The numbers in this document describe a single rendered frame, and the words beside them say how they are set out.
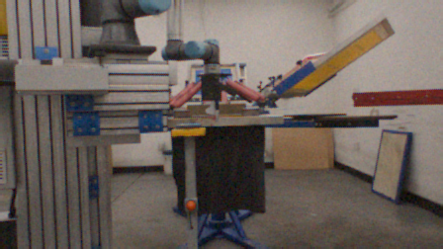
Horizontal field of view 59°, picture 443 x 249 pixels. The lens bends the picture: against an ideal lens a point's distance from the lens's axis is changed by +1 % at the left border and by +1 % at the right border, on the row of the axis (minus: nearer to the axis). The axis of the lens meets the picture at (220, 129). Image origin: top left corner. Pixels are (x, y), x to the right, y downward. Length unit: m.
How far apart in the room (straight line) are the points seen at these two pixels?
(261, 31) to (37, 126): 5.36
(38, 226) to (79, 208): 0.16
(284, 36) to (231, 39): 0.87
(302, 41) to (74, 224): 5.56
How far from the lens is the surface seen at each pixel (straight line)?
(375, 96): 2.54
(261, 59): 6.55
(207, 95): 1.71
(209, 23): 6.60
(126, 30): 1.46
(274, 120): 1.74
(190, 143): 1.53
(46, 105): 1.60
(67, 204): 1.64
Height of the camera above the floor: 1.03
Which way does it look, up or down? 3 degrees down
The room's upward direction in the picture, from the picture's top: 2 degrees counter-clockwise
